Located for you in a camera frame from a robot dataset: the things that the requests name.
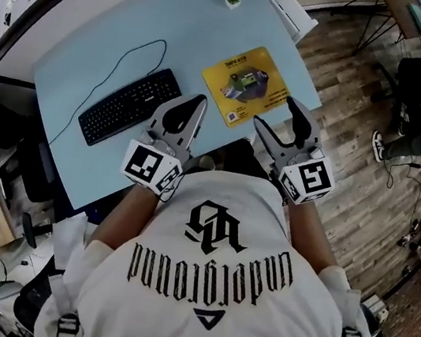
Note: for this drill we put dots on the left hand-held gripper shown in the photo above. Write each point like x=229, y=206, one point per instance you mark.
x=143, y=164

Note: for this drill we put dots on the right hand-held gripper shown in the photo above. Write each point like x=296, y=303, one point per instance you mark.
x=308, y=180

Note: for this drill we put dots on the yellow printed mouse pad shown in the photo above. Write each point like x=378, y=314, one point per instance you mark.
x=226, y=74

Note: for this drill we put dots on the person's right forearm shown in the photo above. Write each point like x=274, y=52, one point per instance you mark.
x=305, y=231

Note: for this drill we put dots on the person's left forearm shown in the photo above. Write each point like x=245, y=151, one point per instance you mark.
x=126, y=217

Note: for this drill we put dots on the light blue desk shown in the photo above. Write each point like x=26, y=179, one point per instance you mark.
x=179, y=18

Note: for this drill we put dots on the dark desk partition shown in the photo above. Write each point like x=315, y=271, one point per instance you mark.
x=42, y=3

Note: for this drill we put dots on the person's black trousers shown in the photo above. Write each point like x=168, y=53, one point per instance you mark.
x=232, y=155

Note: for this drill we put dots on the black keyboard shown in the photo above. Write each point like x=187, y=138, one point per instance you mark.
x=129, y=106

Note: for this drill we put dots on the white chair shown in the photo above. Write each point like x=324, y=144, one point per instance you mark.
x=289, y=5

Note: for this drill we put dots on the black tripod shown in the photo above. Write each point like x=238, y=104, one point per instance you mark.
x=376, y=15

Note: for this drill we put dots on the person's white printed t-shirt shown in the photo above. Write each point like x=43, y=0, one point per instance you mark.
x=215, y=284

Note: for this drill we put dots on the black office chair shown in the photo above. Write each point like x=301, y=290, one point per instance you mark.
x=33, y=294

